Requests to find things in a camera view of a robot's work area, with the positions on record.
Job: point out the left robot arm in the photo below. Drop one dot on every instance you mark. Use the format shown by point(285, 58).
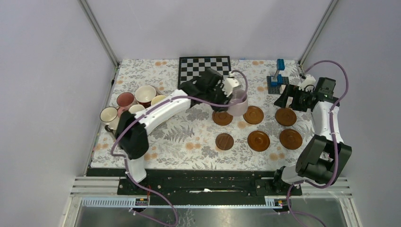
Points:
point(134, 128)

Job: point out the floral tablecloth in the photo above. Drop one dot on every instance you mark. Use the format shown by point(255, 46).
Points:
point(187, 140)

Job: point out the metal tray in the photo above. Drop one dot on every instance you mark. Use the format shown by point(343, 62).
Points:
point(110, 131)

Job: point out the blue grey brick tower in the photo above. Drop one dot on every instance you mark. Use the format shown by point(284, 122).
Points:
point(277, 82)

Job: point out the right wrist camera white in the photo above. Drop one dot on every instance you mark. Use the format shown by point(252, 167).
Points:
point(308, 83)

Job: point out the dark walnut coaster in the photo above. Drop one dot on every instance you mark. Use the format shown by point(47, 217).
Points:
point(224, 141)

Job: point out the lilac mug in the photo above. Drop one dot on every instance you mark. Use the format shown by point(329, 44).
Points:
point(241, 108)

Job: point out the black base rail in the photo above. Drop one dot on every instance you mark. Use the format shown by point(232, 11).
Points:
point(199, 187)

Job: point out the pink mug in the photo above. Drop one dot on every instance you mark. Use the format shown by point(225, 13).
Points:
point(124, 101)

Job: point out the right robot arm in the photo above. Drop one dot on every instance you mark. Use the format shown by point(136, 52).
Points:
point(326, 154)

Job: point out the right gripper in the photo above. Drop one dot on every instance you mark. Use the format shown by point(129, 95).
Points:
point(293, 91)

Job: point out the white mug black rim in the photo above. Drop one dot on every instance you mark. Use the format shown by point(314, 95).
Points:
point(110, 118)

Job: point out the black white chessboard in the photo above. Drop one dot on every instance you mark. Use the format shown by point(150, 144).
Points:
point(194, 67)

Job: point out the light blue mug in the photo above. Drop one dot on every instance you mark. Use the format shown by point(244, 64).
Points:
point(136, 108)

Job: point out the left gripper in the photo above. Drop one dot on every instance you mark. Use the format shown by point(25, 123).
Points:
point(224, 99)

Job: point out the cream yellow mug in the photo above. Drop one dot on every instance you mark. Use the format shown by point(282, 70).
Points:
point(157, 99)

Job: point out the white mug dark red outside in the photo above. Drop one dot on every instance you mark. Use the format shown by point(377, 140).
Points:
point(145, 94)

